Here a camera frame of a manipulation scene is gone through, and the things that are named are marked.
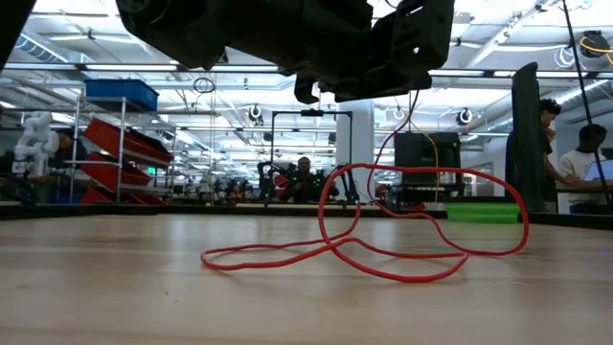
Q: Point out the black red robot station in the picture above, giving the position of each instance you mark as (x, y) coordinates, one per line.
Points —
(265, 179)

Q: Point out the black gantry frame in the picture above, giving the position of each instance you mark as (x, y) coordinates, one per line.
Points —
(287, 113)

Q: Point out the white robot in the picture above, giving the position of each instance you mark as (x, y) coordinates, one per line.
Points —
(38, 139)

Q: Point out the green plastic bin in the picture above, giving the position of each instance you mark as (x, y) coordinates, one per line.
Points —
(481, 213)

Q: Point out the blue plastic crate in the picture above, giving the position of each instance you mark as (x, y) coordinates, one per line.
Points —
(120, 93)

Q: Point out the long ceiling light strip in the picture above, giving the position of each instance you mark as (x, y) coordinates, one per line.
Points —
(129, 68)

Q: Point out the person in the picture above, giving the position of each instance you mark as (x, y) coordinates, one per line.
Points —
(72, 146)
(551, 144)
(582, 163)
(304, 184)

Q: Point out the black robot station green lights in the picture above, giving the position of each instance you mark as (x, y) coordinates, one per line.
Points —
(349, 184)

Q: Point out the open laptop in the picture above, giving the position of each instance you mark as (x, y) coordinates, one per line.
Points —
(604, 170)

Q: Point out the red plastic bin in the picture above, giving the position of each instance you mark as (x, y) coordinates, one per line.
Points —
(103, 172)
(110, 136)
(96, 196)

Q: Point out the black monitor cart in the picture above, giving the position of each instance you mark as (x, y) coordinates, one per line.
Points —
(421, 153)

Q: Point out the white round pillar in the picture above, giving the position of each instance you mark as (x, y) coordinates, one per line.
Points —
(354, 139)

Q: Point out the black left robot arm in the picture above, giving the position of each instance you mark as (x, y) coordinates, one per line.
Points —
(191, 29)

